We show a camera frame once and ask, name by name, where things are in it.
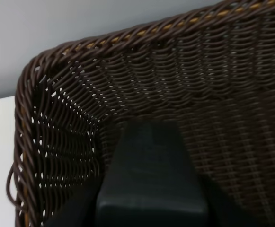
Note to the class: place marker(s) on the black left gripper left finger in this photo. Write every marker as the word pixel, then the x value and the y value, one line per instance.
pixel 78 211

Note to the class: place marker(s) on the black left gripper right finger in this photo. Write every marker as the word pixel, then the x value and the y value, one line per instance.
pixel 223 211

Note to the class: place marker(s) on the dark green pump bottle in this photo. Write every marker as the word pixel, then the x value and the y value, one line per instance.
pixel 151 181

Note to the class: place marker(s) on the dark brown wicker basket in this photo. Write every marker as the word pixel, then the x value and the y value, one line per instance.
pixel 211 70

